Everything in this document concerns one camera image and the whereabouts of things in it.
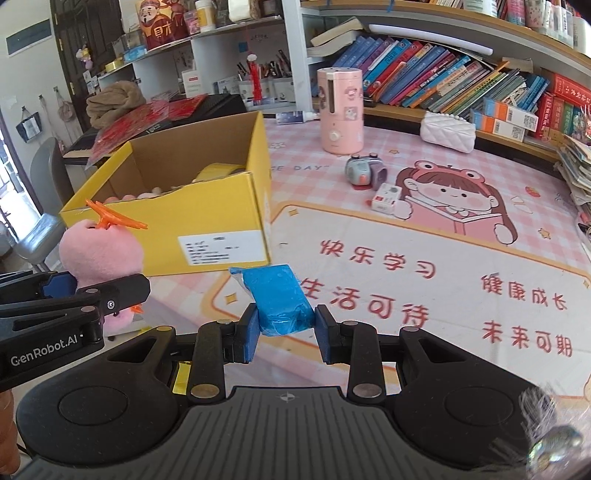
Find pink plush duck toy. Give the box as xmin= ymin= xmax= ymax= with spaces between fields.
xmin=57 ymin=199 xmax=150 ymax=340

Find blue packet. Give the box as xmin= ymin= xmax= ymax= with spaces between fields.
xmin=229 ymin=264 xmax=315 ymax=337

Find pink plush paw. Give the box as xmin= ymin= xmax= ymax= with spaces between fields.
xmin=104 ymin=187 xmax=162 ymax=204

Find yellow tape roll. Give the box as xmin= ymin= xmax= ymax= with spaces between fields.
xmin=192 ymin=162 xmax=245 ymax=183

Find grey chair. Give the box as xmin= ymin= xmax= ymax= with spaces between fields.
xmin=15 ymin=137 xmax=74 ymax=272

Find pink cartoon desk mat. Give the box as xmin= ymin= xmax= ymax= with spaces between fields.
xmin=144 ymin=119 xmax=590 ymax=400

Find yellow cardboard box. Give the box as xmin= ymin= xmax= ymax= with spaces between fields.
xmin=60 ymin=112 xmax=271 ymax=276

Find small white cube toy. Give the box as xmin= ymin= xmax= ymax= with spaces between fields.
xmin=370 ymin=182 xmax=402 ymax=215

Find black keyboard piano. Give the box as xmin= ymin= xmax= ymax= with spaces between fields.
xmin=63 ymin=93 xmax=246 ymax=166

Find red patterned paper sheet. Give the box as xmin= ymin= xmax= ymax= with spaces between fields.
xmin=86 ymin=94 xmax=208 ymax=167

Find brown folded cloth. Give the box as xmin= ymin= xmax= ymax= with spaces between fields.
xmin=86 ymin=81 xmax=146 ymax=130

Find white quilted purse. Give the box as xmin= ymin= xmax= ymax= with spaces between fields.
xmin=420 ymin=111 xmax=476 ymax=153

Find pink cylindrical humidifier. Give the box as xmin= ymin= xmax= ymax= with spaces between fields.
xmin=318 ymin=67 xmax=363 ymax=155

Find orange white box lower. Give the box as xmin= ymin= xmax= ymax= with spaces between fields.
xmin=470 ymin=110 xmax=526 ymax=143

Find orange white box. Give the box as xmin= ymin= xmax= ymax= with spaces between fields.
xmin=470 ymin=110 xmax=526 ymax=143
xmin=484 ymin=98 xmax=539 ymax=132

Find orange white box upper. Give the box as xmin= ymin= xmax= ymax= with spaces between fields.
xmin=484 ymin=98 xmax=539 ymax=132

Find white shelf unit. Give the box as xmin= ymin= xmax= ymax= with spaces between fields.
xmin=98 ymin=15 xmax=311 ymax=113

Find red fortune god box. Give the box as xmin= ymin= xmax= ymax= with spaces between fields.
xmin=136 ymin=0 xmax=189 ymax=50

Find stack of magazines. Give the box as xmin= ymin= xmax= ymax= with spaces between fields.
xmin=556 ymin=136 xmax=591 ymax=228

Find wooden bookshelf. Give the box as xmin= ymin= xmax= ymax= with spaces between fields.
xmin=303 ymin=1 xmax=590 ymax=157

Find red thick dictionary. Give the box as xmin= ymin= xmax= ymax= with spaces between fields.
xmin=547 ymin=73 xmax=591 ymax=108

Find grey toy camera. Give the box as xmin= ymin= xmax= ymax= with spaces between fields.
xmin=345 ymin=153 xmax=388 ymax=190

